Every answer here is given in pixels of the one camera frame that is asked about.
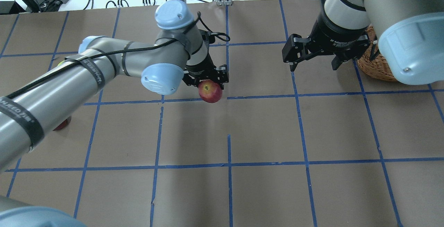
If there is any woven wicker basket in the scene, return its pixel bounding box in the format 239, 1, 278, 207
357, 25, 398, 82

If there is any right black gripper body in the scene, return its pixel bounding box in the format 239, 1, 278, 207
282, 27, 370, 64

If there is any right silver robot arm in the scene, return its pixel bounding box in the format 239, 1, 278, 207
282, 0, 444, 85

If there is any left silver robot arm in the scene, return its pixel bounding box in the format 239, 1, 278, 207
0, 0, 230, 172

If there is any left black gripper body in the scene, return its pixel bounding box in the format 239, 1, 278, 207
183, 55, 229, 89

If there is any dark red apple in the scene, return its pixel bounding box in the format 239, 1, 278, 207
53, 115, 72, 131

